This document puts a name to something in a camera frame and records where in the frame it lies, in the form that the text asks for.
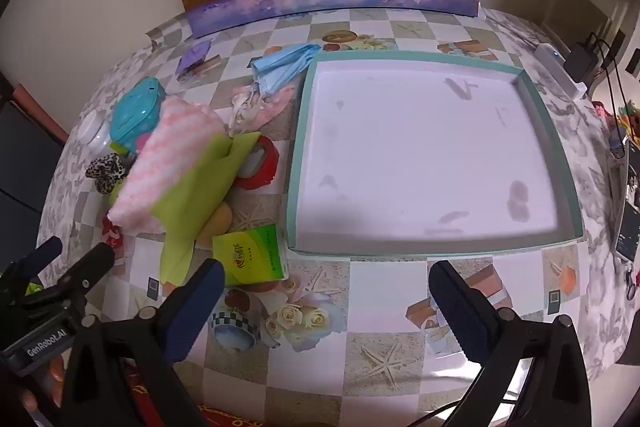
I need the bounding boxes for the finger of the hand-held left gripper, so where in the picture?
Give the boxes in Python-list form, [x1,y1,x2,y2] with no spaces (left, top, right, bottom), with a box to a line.
[0,236,63,290]
[20,243,116,308]

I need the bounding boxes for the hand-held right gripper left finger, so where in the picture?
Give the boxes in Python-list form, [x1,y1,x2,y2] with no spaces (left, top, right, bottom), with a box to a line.
[60,257,226,427]

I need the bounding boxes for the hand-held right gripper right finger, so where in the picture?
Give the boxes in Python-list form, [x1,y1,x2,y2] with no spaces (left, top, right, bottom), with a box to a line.
[429,259,593,427]

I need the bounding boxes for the green tissue packet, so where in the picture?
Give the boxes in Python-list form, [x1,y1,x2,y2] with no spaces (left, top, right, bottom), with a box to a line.
[212,223,290,288]

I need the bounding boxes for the beige makeup sponge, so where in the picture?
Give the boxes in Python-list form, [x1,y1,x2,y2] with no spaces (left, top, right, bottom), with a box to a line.
[196,202,235,249]

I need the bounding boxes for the light green cloth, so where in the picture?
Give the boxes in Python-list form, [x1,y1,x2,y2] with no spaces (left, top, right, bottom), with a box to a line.
[150,132,263,287]

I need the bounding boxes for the pink white fluffy towel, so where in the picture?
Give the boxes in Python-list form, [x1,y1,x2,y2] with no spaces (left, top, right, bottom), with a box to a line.
[107,97,228,235]

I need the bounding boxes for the teal shallow tray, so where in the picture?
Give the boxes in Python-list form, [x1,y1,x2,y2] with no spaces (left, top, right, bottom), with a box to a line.
[285,49,585,258]

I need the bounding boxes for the purple wipes packet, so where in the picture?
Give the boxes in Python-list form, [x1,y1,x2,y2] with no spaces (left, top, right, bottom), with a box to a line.
[176,39,213,80]

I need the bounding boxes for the dark cabinet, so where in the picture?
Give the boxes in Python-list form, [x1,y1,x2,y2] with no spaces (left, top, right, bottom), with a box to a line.
[0,72,71,233]

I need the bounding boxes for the red patterned cloth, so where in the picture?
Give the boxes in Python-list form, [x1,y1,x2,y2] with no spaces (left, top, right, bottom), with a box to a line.
[125,367,261,427]

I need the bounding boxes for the white round jar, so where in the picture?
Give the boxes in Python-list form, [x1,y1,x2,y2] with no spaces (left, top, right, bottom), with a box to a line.
[75,109,113,155]

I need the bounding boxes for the turquoise plastic case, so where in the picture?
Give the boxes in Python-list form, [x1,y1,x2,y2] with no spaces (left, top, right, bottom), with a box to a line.
[109,76,167,152]

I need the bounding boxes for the red round container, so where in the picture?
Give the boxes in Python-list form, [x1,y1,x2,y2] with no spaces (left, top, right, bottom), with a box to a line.
[234,137,279,190]

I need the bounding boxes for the colourful toy pile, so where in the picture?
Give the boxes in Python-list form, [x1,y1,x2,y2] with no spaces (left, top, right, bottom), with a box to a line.
[595,99,640,142]

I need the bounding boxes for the blue face masks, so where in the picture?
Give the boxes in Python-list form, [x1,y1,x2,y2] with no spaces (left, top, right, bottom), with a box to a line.
[249,42,322,95]

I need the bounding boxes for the white power strip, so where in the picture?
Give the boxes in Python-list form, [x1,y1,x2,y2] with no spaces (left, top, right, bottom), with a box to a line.
[534,43,591,100]

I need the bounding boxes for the black power adapter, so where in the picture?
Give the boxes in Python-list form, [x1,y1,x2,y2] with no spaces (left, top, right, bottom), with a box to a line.
[564,41,600,84]

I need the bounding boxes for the red white hair tie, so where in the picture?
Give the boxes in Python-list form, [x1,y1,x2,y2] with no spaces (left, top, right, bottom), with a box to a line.
[101,214,126,250]

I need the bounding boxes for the black cable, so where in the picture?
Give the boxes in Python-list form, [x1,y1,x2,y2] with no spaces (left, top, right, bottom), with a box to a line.
[585,32,631,148]

